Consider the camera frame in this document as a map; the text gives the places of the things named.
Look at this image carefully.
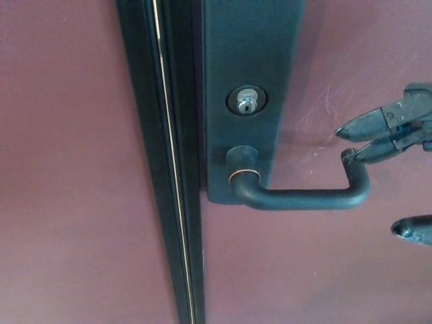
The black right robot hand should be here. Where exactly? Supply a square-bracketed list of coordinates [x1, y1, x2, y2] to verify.
[333, 83, 432, 247]

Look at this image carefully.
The black lever door handle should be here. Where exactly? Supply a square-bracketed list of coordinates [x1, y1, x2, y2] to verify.
[225, 144, 372, 212]

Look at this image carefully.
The black door edge strip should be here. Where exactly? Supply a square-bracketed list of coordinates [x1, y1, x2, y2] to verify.
[115, 0, 207, 324]

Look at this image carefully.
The silver lock cylinder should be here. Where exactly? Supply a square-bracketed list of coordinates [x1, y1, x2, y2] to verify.
[225, 86, 269, 117]

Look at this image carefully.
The maroon door leaf with handle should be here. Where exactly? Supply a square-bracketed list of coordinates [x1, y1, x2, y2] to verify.
[198, 0, 432, 324]

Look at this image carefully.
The black handle backplate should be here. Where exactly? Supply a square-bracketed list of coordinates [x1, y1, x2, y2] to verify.
[201, 0, 306, 205]

